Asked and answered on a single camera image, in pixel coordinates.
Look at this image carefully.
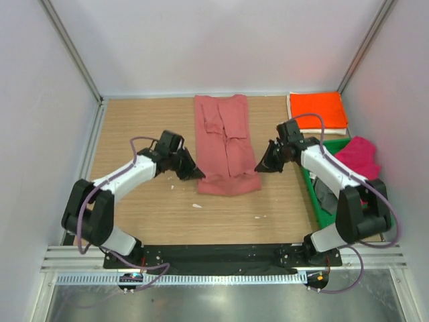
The green plastic bin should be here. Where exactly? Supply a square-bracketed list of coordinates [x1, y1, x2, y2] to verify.
[300, 138, 394, 235]

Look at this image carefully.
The salmon pink t shirt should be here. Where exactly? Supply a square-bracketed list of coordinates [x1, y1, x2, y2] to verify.
[194, 95, 261, 197]

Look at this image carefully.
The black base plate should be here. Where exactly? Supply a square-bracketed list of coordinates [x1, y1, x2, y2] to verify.
[123, 244, 343, 276]

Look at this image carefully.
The slotted cable duct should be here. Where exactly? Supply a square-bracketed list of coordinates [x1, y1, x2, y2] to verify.
[56, 271, 307, 286]

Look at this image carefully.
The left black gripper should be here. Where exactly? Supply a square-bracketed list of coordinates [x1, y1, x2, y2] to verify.
[168, 147, 205, 181]

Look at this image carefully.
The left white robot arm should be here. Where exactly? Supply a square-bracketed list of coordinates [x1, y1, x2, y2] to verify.
[61, 130, 205, 268]

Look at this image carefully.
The grey t shirt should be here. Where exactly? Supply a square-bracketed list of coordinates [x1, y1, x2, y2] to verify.
[312, 178, 338, 216]

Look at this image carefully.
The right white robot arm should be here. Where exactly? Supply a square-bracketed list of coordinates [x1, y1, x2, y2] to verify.
[255, 119, 391, 266]

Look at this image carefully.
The folded orange t shirt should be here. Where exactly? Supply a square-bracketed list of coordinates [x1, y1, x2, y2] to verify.
[288, 92, 349, 131]

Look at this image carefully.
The magenta t shirt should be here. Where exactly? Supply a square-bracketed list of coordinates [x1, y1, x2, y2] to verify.
[334, 136, 381, 180]

